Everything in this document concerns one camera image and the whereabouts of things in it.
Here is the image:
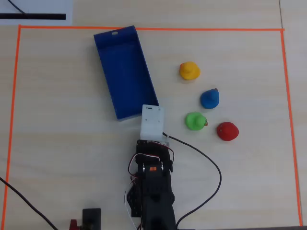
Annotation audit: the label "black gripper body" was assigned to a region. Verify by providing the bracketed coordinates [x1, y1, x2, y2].
[136, 139, 175, 173]

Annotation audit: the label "blue rubber duck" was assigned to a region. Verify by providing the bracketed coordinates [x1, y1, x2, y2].
[200, 88, 220, 110]

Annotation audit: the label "green rubber duck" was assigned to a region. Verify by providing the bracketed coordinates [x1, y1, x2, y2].
[185, 112, 209, 131]

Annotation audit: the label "blue plastic box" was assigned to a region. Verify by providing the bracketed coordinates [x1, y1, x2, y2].
[93, 25, 160, 123]

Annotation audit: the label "red rubber duck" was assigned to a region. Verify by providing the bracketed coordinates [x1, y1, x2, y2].
[216, 121, 240, 141]

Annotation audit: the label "yellow rubber duck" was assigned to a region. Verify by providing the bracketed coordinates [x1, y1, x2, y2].
[179, 61, 201, 81]

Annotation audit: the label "black clamp block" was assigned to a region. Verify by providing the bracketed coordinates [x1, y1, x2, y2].
[82, 207, 102, 230]

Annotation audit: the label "long orange tape strip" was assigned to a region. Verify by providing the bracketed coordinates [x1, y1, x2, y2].
[18, 24, 285, 32]

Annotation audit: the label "red white servo wires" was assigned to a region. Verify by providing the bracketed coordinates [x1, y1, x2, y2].
[128, 140, 175, 180]

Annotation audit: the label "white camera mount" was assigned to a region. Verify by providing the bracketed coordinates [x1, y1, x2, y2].
[139, 104, 170, 147]

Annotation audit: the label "white servo wire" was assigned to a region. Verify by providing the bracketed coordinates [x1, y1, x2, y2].
[124, 188, 140, 229]

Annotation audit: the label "black camera cable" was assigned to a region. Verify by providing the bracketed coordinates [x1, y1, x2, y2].
[162, 132, 223, 228]

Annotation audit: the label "thick black cable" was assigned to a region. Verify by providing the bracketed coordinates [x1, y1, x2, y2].
[0, 176, 59, 230]

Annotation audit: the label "thin black cable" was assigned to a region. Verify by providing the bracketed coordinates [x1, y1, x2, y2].
[7, 0, 28, 15]

